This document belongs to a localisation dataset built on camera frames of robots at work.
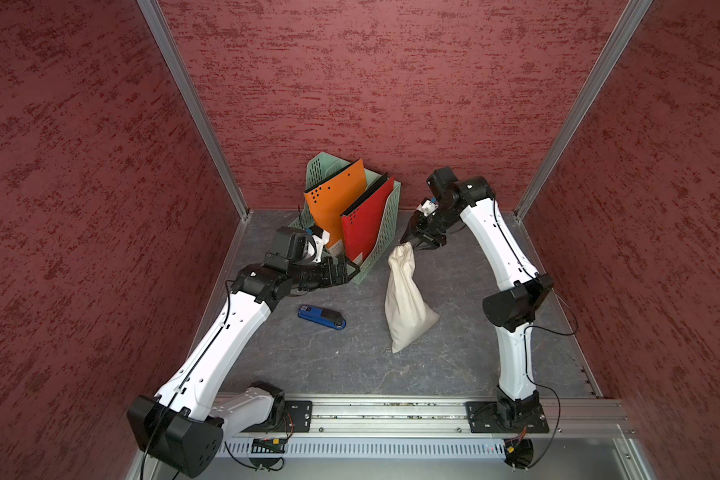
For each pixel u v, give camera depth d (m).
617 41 0.75
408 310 0.80
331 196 0.87
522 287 0.52
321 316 0.88
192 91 0.85
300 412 0.76
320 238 0.67
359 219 0.81
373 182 0.88
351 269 0.68
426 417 0.76
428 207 0.78
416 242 0.78
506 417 0.66
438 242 0.73
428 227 0.71
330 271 0.62
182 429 0.36
